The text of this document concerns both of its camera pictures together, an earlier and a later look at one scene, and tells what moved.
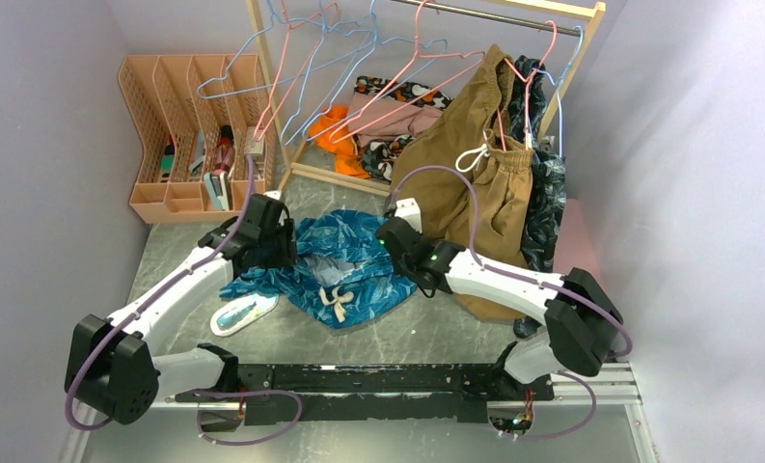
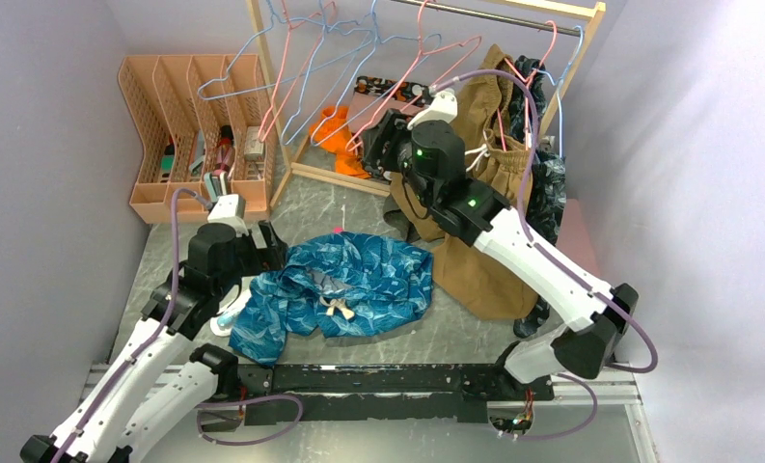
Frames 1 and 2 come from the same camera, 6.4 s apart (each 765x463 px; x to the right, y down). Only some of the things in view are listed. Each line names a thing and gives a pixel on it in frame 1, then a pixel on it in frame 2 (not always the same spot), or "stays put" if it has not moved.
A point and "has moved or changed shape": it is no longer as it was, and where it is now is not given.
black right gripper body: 402,269 to 394,129
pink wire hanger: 333,139 has moved or changed shape
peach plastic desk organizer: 204,133 stays put
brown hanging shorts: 466,165 stays put
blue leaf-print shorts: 342,275 has moved or changed shape
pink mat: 574,247 stays put
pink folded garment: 371,117 stays put
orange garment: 330,132 stays put
